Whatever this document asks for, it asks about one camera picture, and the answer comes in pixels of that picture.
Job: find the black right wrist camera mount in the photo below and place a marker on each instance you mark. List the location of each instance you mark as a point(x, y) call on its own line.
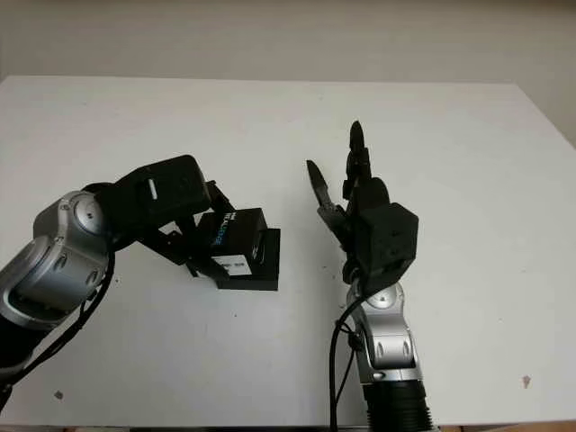
point(387, 243)

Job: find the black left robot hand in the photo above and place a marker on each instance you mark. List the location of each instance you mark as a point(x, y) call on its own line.
point(175, 243)

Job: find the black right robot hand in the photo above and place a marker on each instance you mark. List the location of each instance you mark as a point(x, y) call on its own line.
point(364, 202)

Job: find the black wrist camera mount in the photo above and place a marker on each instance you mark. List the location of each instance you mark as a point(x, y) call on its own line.
point(387, 243)
point(157, 193)

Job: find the black RealSense box lid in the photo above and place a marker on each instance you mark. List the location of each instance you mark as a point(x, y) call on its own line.
point(234, 238)

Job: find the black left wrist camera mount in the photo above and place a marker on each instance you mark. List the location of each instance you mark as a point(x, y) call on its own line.
point(157, 193)

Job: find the black box base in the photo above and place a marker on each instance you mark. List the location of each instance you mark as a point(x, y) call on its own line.
point(270, 265)

